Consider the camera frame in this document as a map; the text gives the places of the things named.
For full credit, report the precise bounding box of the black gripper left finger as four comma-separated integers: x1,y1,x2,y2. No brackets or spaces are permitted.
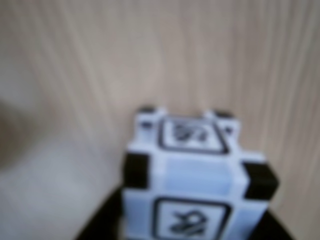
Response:
74,187,125,240

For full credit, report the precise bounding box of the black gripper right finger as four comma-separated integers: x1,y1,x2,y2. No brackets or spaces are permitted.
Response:
261,211,299,240

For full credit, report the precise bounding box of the white cube crossed lines symbol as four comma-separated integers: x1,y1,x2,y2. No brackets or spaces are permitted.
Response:
122,106,280,240

